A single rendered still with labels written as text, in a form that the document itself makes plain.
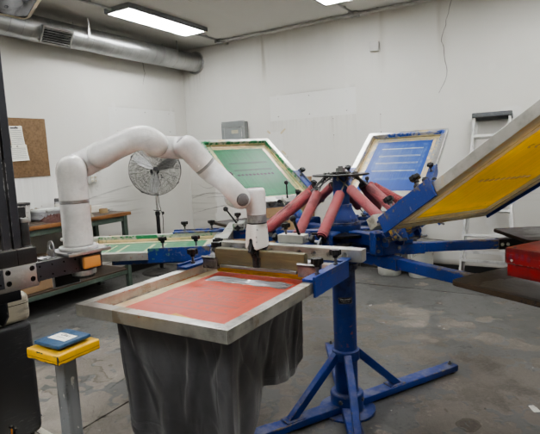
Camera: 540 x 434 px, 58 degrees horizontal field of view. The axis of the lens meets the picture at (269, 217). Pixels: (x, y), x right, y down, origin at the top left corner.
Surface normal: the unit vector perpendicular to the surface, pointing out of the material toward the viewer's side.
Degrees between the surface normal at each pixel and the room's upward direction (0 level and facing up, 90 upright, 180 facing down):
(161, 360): 93
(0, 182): 90
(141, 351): 96
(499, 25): 90
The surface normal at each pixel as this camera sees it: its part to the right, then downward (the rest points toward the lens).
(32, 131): 0.86, 0.02
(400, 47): -0.51, 0.13
